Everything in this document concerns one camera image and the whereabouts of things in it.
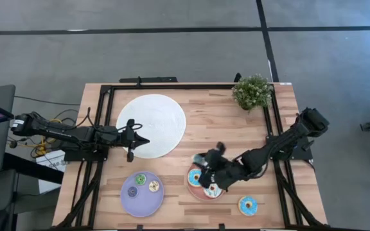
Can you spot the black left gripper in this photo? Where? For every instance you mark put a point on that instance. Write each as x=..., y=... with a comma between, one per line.
x=125, y=138

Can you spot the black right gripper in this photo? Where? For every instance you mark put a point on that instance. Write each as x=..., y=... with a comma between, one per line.
x=218, y=173

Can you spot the small teal iced donut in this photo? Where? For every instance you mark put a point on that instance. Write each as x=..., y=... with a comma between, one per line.
x=198, y=158

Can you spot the large blue iced donut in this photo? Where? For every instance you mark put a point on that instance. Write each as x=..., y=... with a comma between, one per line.
x=243, y=207
x=190, y=178

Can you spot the large white blue-drizzled donut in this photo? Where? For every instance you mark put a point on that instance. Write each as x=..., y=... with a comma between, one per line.
x=215, y=192

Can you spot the small green iced donut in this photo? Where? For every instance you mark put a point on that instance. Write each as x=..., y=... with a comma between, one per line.
x=137, y=179

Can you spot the small beige donut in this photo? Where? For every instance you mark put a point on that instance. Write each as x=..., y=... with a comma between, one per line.
x=151, y=186

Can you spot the small blue sprinkled donut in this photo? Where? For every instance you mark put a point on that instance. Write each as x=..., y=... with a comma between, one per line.
x=129, y=192

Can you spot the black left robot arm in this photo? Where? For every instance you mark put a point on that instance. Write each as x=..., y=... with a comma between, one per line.
x=59, y=133

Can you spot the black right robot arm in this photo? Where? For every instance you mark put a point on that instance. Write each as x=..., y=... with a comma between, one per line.
x=284, y=144

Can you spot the white round woven placemat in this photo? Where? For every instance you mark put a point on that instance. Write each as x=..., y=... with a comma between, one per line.
x=159, y=115

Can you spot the pink plate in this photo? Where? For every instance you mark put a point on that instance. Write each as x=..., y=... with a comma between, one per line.
x=198, y=192

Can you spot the black flat bar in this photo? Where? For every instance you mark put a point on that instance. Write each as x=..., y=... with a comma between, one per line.
x=149, y=79

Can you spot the purple plate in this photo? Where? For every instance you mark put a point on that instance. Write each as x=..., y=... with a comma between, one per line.
x=141, y=205

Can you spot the green plant in black pot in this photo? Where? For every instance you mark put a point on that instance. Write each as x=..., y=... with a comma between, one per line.
x=252, y=91

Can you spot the black curved object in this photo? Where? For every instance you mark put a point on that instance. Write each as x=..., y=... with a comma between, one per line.
x=237, y=78

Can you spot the white printed cardboard box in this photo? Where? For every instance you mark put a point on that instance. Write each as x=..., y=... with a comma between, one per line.
x=51, y=179

